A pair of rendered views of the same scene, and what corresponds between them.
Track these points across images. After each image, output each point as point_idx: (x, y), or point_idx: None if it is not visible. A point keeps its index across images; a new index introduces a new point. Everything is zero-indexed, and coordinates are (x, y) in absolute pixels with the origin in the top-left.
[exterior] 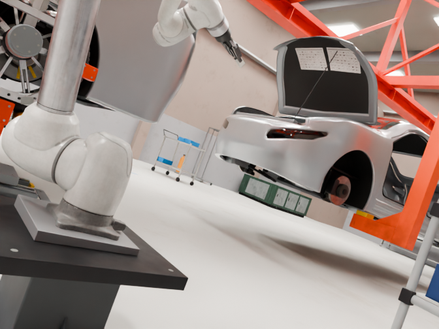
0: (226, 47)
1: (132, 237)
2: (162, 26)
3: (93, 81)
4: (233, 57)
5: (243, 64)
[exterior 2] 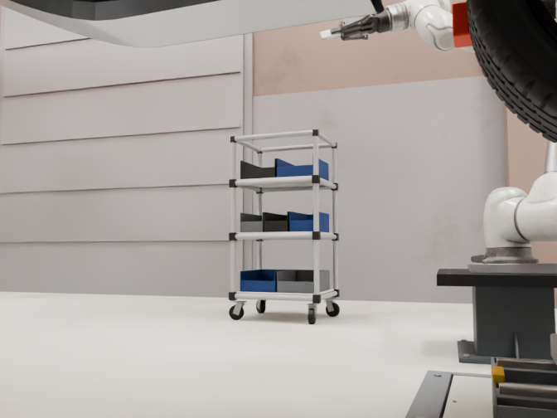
0: (361, 28)
1: (448, 271)
2: (467, 50)
3: (456, 47)
4: (341, 34)
5: (320, 36)
